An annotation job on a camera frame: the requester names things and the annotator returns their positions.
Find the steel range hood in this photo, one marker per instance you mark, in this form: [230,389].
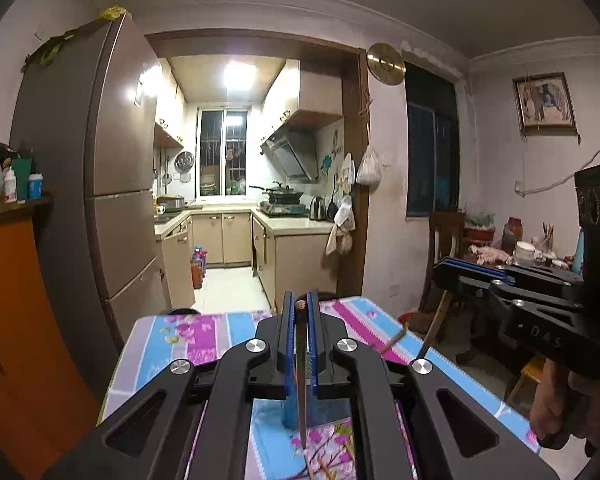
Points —
[294,151]

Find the wooden dining chair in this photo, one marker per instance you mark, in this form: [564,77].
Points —
[446,229]

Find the white medicine bottle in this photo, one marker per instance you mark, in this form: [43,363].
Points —
[10,186]

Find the beige kitchen base cabinets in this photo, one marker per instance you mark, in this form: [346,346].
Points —
[284,253]

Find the blue perforated utensil holder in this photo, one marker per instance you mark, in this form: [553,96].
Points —
[318,412]

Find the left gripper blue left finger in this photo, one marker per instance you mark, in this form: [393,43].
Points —
[288,343]

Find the dark window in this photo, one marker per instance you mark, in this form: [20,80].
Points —
[433,143]

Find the stack of white bowls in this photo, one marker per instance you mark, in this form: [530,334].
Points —
[524,252]

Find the black wok on stove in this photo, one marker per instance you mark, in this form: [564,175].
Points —
[280,194]

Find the white hanging plastic bag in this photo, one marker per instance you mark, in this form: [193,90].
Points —
[369,171]

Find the grey three-door refrigerator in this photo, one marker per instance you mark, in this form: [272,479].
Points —
[87,117]

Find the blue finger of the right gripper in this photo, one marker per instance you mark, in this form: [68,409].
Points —
[461,267]

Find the person's right hand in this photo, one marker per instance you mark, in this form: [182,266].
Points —
[549,409]

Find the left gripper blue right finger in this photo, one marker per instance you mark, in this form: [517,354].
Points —
[315,338]

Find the steel electric kettle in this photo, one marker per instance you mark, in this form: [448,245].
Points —
[317,209]

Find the orange wooden cabinet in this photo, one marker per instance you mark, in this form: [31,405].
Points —
[45,405]

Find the kitchen window with bars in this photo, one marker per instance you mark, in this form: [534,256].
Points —
[222,151]

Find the framed elephant picture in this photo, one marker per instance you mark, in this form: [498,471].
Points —
[544,103]

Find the blue lidded cup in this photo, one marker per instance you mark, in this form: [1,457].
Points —
[35,186]

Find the round gold wall clock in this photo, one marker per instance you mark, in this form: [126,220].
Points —
[385,63]

